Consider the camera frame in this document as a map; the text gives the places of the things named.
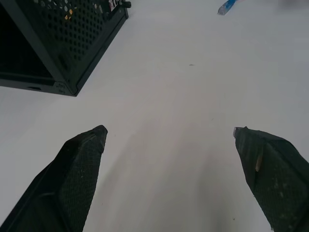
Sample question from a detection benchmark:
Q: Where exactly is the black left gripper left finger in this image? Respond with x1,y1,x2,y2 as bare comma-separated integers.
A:
0,125,108,232

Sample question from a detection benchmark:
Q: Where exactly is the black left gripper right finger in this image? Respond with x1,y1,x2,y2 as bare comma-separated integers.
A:
233,126,309,232

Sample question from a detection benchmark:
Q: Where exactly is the black perforated computer case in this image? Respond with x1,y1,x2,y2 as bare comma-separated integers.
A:
0,0,132,97

